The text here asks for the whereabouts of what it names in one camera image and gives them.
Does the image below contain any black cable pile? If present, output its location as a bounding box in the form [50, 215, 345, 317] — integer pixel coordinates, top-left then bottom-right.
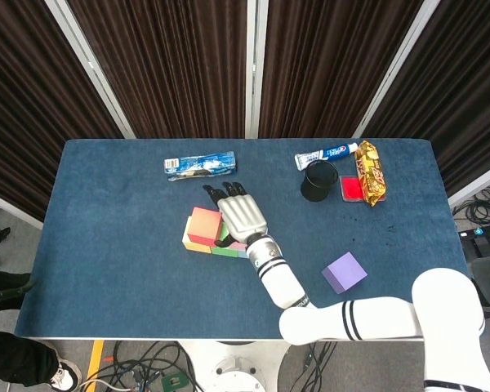
[452, 185, 490, 225]

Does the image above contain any black floor cable bundle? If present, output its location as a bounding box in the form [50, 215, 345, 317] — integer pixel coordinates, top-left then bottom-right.
[71, 341, 197, 392]

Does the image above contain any yellow foam cube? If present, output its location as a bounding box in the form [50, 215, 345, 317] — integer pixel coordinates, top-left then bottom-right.
[182, 216, 213, 254]

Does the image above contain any dark brown pleated curtain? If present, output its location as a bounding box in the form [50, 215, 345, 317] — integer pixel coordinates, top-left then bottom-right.
[363, 0, 490, 197]
[257, 0, 425, 139]
[67, 0, 248, 139]
[0, 0, 126, 221]

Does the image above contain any green circuit board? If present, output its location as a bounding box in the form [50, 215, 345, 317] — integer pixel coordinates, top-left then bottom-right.
[161, 372, 188, 392]

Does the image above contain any purple foam cube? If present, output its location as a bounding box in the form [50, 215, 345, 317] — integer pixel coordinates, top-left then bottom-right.
[321, 252, 368, 294]

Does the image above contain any gold snack package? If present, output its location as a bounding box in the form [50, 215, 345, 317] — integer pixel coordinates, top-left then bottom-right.
[353, 140, 389, 208]

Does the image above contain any red foam cube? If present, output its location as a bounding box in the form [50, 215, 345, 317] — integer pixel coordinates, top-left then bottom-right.
[187, 207, 225, 243]

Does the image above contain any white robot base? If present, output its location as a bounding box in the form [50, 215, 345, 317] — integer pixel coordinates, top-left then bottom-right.
[179, 341, 291, 392]

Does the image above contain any white partition post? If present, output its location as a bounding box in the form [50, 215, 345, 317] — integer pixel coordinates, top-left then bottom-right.
[352, 0, 441, 139]
[244, 0, 270, 139]
[44, 0, 136, 139]

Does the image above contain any black white sneaker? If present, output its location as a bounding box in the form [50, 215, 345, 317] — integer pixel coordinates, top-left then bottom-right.
[48, 346, 82, 391]

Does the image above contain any red ink pad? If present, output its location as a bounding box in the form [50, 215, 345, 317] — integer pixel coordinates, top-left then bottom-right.
[339, 175, 387, 203]

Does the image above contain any white blue toothpaste tube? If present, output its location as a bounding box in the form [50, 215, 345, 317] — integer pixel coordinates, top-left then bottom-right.
[294, 141, 359, 172]

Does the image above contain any blue cookie package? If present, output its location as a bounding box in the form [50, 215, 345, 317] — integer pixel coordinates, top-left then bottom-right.
[163, 150, 237, 182]

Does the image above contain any yellow floor tape strip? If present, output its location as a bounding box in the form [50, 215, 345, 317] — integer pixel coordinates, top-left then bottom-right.
[84, 341, 106, 381]

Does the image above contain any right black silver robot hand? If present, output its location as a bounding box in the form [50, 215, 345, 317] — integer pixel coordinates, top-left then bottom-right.
[203, 181, 270, 249]

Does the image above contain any black power strip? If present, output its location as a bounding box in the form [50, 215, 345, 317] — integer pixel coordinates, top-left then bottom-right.
[459, 222, 490, 243]

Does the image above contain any black trouser leg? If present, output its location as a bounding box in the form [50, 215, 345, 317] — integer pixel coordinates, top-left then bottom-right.
[0, 330, 60, 387]

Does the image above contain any green foam cube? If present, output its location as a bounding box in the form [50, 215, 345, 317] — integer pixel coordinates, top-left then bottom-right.
[211, 222, 240, 258]

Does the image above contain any black hanging cable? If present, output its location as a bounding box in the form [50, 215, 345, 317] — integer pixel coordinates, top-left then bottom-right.
[297, 341, 338, 392]

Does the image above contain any black mesh pen cup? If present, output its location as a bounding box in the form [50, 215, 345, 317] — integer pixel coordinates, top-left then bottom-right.
[300, 160, 338, 203]

